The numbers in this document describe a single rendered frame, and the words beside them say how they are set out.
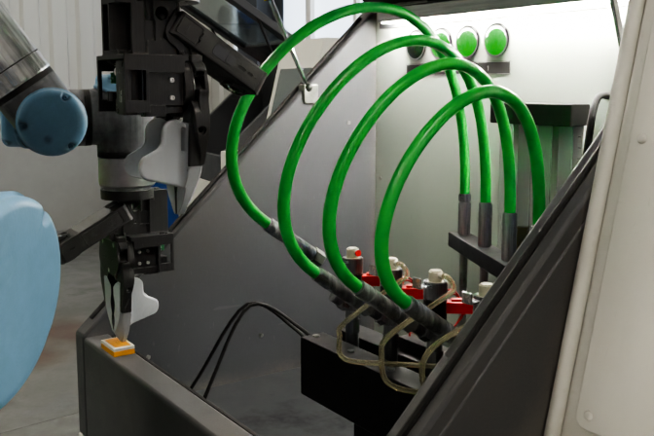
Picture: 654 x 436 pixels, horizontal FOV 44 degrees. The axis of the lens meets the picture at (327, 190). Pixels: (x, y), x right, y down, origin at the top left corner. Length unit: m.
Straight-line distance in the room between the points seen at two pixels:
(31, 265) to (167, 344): 0.89
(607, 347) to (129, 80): 0.49
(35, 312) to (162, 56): 0.35
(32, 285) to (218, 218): 0.88
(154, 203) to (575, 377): 0.61
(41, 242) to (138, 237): 0.68
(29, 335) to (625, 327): 0.51
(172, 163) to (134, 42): 0.11
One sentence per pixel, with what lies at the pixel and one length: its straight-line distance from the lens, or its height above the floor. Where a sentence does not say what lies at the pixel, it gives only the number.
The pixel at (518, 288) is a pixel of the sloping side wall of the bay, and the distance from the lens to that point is 0.77.
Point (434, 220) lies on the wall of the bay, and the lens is 1.36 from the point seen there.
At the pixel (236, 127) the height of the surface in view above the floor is 1.27.
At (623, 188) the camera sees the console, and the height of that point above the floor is 1.22.
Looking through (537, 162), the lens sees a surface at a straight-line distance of 0.92.
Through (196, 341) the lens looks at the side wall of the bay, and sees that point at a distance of 1.34.
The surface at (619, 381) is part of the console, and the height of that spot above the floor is 1.06.
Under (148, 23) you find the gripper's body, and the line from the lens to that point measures 0.78.
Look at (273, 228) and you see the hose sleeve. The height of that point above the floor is 1.14.
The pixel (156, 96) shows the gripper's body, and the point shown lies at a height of 1.30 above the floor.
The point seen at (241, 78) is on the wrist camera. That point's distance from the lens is 0.81.
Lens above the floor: 1.31
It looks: 7 degrees down
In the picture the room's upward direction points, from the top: straight up
